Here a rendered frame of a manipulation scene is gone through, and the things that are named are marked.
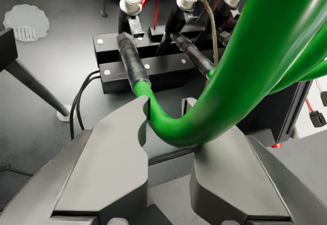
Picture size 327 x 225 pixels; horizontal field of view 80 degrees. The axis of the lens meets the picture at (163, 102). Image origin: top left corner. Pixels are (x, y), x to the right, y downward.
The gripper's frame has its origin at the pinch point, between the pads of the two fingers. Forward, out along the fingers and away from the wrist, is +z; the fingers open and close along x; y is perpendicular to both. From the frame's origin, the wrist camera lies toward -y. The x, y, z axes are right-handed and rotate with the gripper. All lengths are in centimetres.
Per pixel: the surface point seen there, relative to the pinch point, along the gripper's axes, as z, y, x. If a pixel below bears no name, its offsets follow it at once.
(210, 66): 12.8, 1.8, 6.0
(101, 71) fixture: 23.8, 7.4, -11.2
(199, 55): 15.4, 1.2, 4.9
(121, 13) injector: 17.0, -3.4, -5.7
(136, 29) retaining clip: 15.6, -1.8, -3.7
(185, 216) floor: 65, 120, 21
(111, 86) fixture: 25.2, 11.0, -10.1
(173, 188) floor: 75, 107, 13
